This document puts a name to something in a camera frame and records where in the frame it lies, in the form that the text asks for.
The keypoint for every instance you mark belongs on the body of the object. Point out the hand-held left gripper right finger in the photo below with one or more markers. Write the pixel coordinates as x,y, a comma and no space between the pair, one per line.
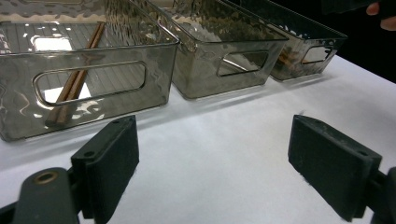
330,165

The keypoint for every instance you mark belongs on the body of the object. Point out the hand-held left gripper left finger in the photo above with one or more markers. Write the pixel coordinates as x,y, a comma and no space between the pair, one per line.
109,161

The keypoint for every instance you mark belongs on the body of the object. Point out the brown wooden chopstick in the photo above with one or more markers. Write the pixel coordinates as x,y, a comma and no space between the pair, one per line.
67,90
76,88

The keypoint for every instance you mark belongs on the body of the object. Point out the smoky clear plastic bin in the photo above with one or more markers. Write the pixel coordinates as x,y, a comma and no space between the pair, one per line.
292,70
196,74
155,81

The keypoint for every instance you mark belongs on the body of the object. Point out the white table board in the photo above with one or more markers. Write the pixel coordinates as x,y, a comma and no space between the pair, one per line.
218,140

